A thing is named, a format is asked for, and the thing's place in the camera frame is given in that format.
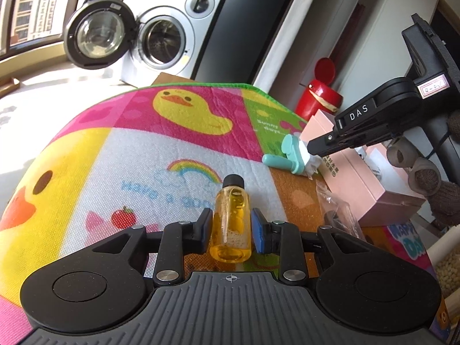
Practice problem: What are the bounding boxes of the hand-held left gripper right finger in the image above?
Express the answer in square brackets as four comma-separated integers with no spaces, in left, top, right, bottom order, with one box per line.
[250,208,378,285]

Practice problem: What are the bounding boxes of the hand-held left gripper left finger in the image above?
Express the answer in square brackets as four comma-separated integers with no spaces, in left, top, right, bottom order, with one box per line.
[91,208,214,287]

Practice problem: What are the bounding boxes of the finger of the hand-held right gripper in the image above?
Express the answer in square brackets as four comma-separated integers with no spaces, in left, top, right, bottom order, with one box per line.
[307,131,361,157]

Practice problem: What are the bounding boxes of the small white box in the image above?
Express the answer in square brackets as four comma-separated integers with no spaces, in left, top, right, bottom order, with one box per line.
[300,140,323,179]

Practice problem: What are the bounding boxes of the yellow liquid bottle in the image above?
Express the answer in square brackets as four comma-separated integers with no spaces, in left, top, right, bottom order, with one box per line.
[209,174,253,263]

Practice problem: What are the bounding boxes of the teal handheld fan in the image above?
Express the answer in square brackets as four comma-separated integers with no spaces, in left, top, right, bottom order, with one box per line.
[262,134,306,174]

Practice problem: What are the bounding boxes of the pink cardboard box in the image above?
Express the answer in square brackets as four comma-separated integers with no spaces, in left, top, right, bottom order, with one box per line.
[299,110,427,228]

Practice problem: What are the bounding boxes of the person's right hand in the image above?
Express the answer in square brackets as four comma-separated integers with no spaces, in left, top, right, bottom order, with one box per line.
[386,110,460,228]

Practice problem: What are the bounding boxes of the red pedal bin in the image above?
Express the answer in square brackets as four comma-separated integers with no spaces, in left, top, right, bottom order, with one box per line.
[295,57,344,125]

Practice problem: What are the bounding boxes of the clear plastic bag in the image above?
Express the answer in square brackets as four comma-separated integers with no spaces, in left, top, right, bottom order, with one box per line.
[315,181,364,240]

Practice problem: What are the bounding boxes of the colourful cartoon play mat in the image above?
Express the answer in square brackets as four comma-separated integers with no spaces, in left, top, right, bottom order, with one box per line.
[0,83,438,333]

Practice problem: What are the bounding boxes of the silver washing machine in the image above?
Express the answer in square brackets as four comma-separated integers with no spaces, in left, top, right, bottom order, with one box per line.
[64,0,229,91]

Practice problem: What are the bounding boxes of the window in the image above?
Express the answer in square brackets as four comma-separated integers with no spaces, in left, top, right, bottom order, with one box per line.
[0,0,108,59]

